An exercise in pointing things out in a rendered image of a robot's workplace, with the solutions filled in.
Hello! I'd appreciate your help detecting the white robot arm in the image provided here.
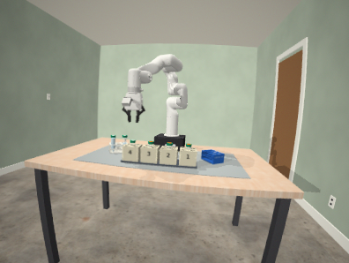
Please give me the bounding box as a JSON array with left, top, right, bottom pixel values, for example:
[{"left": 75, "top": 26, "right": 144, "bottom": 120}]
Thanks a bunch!
[{"left": 128, "top": 55, "right": 188, "bottom": 137}]

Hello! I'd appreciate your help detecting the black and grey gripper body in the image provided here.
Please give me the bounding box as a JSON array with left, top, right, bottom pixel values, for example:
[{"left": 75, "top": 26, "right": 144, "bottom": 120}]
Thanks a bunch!
[{"left": 124, "top": 92, "right": 143, "bottom": 110}]

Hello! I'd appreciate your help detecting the blue tube rack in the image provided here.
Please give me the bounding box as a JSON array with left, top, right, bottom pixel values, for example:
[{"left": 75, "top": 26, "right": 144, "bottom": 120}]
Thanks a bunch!
[{"left": 201, "top": 149, "right": 225, "bottom": 164}]

